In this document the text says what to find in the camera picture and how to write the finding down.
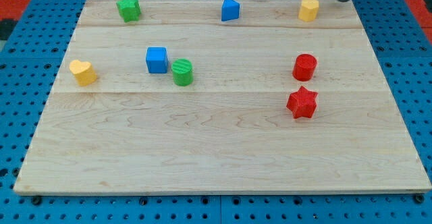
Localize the blue triangle block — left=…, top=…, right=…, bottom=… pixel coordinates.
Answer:
left=221, top=0, right=240, bottom=22

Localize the blue cube block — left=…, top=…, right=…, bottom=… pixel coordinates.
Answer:
left=146, top=47, right=169, bottom=74

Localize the yellow hexagon block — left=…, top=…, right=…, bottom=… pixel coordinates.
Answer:
left=298, top=0, right=319, bottom=22

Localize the red cylinder block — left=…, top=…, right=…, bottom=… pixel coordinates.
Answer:
left=292, top=54, right=318, bottom=82

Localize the red star block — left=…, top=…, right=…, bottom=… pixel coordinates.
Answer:
left=286, top=86, right=318, bottom=119

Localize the wooden board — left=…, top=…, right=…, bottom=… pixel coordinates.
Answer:
left=14, top=0, right=431, bottom=196

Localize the green cylinder block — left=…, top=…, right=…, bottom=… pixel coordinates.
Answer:
left=171, top=58, right=194, bottom=86

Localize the green star block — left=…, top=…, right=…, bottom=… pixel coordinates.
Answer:
left=116, top=0, right=141, bottom=22

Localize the yellow heart block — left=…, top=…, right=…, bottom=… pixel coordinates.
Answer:
left=69, top=60, right=97, bottom=86

